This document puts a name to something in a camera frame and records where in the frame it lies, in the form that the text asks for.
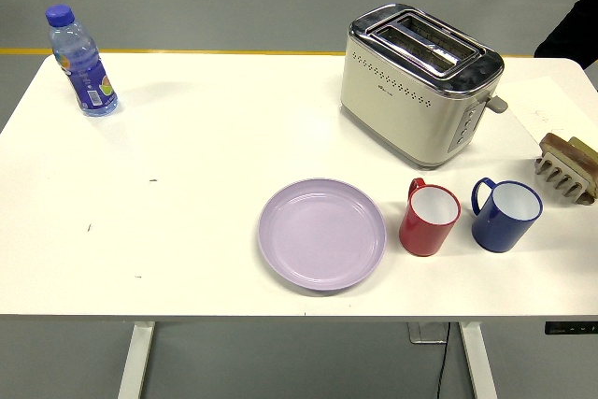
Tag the cream and chrome toaster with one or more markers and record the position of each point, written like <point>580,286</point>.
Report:
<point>397,109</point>

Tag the slice of toast bread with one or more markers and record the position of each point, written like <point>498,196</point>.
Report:
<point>563,144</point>

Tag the lilac round plate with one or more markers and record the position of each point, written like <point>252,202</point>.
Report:
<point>322,235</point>

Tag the black table control panel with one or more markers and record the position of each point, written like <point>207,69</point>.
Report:
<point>570,328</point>

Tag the blue-capped plastic drink bottle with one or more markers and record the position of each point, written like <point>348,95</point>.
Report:
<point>86,72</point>

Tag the silver metal toast rack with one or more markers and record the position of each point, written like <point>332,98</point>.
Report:
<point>567,181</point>

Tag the white table leg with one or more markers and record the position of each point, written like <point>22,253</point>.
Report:
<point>135,361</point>
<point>479,361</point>

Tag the blue mug white inside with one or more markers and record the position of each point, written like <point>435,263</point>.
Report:
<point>495,233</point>

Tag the white paper sheet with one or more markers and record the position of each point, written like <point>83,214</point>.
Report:
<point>537,100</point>

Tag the grey bracket under table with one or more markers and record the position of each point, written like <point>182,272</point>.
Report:
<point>422,333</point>

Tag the red mug white inside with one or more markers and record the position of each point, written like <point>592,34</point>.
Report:
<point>420,237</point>

